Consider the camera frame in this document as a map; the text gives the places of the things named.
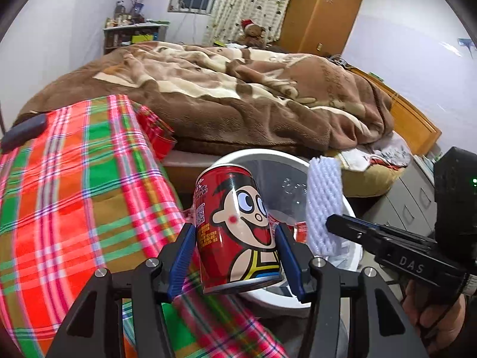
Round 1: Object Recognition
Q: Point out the clear plastic bottle red label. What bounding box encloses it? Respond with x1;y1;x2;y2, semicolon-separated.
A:
266;177;312;245

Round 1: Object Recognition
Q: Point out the red green plaid tablecloth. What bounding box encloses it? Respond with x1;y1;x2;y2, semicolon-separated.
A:
0;94;289;358

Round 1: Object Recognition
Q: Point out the person's right hand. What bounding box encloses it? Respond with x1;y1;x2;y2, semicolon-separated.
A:
402;280;468;357

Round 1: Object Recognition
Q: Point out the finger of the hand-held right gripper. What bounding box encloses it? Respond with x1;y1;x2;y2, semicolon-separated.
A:
326;218;382;249
333;214;384;230

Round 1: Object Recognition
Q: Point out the orange wooden wardrobe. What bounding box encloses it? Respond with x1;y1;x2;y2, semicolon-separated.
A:
279;0;365;57

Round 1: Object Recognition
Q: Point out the red cartoon drink can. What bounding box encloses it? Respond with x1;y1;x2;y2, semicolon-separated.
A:
193;164;286;294

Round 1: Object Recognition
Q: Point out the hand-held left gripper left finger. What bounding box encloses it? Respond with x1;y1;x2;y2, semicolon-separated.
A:
45;223;197;358

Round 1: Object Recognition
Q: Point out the cluttered wooden shelf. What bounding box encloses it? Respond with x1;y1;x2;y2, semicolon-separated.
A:
103;22;170;56

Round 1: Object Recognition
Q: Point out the dark glasses case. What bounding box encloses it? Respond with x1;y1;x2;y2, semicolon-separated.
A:
1;115;48;150

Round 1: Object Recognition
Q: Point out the grey drawer cabinet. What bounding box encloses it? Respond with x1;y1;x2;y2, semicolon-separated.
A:
363;162;446;239

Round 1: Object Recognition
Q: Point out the bed mattress yellow cover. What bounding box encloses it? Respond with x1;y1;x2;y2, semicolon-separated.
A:
328;145;408;197

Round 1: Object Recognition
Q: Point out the brown patterned fleece blanket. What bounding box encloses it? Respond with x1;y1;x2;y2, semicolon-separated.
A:
13;41;396;157

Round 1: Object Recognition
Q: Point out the teddy bear with red hat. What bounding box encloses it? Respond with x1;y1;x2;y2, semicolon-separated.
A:
240;18;266;48

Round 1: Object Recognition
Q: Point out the crumpled white cloth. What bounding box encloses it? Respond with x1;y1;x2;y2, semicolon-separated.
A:
348;134;412;168

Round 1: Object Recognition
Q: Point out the white round trash bin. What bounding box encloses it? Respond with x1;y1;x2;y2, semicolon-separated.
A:
207;148;364;308

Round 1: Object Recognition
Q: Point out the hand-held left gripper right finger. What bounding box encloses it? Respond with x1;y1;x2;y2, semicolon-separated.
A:
275;223;429;358

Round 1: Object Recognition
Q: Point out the wooden bed frame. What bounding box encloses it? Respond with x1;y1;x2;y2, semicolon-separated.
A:
348;65;443;156

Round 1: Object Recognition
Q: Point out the red checked bag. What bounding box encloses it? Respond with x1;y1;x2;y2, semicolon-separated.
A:
136;105;177;161

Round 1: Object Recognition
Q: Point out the group of toiletry bottles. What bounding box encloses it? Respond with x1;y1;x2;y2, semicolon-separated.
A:
104;2;144;28

